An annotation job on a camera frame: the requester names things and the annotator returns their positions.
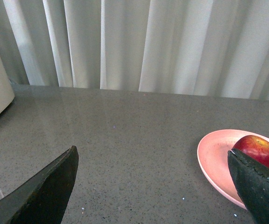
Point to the white curtain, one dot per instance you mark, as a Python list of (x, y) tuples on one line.
[(197, 47)]

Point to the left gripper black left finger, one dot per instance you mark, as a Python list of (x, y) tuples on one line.
[(44, 197)]

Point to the red apple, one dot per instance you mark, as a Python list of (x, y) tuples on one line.
[(255, 147)]

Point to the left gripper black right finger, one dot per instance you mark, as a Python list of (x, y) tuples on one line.
[(251, 181)]

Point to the pink plate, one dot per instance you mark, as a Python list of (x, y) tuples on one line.
[(212, 157)]

